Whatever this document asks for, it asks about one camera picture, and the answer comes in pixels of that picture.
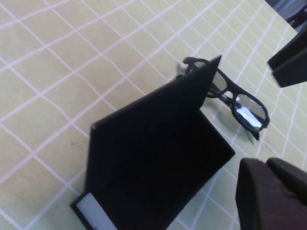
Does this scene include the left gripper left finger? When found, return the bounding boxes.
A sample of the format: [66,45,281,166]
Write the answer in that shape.
[236,157,307,230]

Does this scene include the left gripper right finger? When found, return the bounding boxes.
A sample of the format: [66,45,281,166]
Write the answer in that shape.
[266,157,307,199]

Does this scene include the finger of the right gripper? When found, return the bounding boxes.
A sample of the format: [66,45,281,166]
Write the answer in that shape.
[272,55,307,88]
[267,30,307,70]

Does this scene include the black frame glasses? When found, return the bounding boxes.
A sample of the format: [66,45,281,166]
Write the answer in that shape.
[176,57,271,141]

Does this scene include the black glasses case printed side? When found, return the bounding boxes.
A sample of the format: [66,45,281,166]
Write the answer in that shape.
[70,54,235,230]

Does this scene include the green white-grid tablecloth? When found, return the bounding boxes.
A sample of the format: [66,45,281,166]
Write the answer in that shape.
[0,0,307,230]

